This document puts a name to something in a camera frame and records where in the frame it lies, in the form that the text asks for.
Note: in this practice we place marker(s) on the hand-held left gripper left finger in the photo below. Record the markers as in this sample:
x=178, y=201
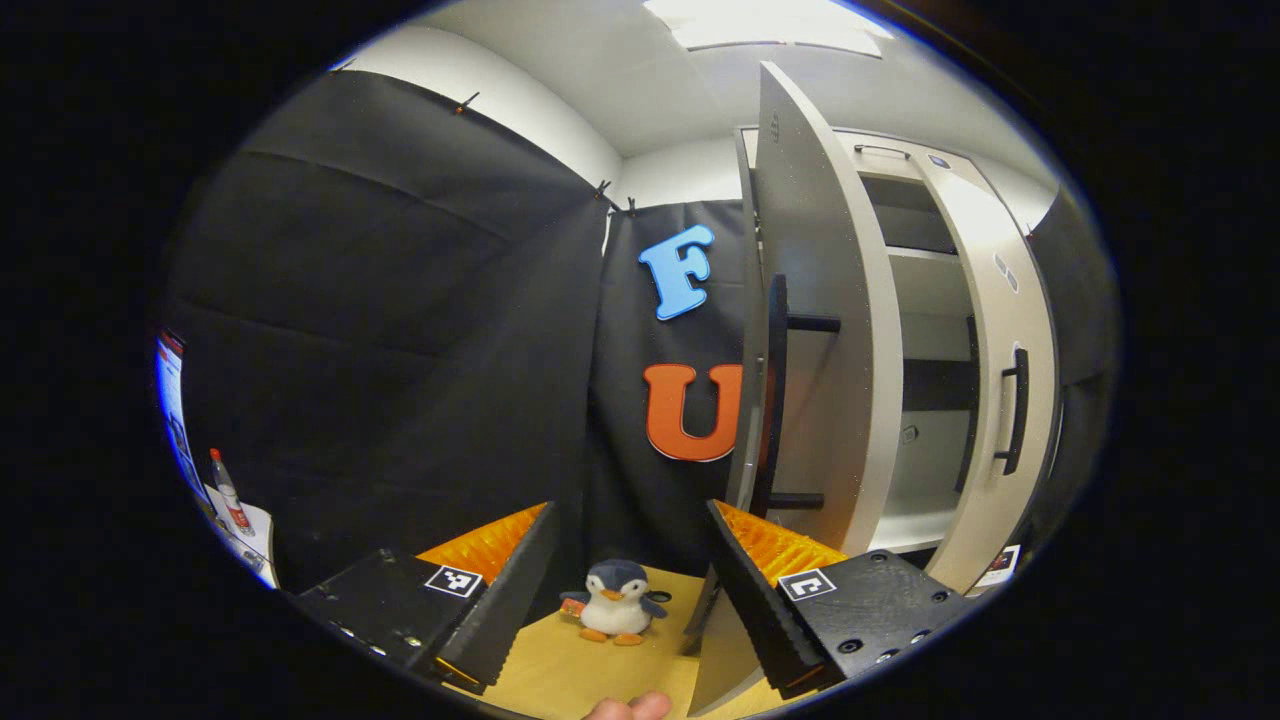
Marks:
x=510, y=600

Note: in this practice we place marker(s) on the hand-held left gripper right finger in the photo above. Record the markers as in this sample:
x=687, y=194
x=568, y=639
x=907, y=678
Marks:
x=760, y=600

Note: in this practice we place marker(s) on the white cabinet door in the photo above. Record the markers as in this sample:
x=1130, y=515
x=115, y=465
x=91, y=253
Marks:
x=985, y=300
x=850, y=400

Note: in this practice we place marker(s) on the white grey cabinet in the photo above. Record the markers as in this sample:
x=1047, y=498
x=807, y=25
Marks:
x=930, y=290

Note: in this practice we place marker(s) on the red capped small bottle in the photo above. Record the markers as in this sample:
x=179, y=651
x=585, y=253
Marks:
x=230, y=495

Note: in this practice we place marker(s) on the penguin plush toy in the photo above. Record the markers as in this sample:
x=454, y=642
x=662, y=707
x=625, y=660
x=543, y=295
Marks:
x=615, y=605

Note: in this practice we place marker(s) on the printed photo card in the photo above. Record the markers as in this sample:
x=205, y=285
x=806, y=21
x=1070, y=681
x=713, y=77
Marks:
x=1000, y=568

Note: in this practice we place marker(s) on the white papers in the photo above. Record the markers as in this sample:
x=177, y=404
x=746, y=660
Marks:
x=258, y=545

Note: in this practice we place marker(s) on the black backdrop cloth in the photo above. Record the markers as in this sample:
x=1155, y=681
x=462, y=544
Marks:
x=400, y=350

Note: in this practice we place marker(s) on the lit computer monitor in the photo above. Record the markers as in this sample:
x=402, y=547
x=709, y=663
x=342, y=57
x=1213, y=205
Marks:
x=172, y=420

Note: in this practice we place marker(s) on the large ceiling light panel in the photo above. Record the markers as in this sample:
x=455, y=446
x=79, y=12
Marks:
x=770, y=22

